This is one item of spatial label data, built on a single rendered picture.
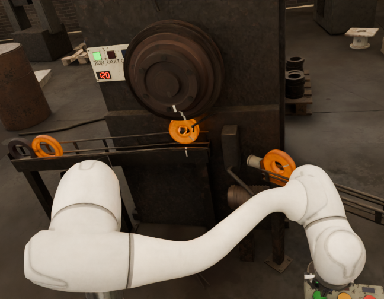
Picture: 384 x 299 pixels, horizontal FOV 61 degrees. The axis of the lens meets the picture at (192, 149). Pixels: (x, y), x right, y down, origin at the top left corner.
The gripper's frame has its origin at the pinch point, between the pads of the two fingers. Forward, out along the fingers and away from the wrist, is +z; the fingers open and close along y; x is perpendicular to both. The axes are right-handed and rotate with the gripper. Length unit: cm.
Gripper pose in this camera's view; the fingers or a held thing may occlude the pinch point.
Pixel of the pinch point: (323, 289)
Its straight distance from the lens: 116.0
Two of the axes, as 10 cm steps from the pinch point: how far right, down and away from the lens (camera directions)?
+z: 2.2, 5.7, 7.9
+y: -9.6, 0.1, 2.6
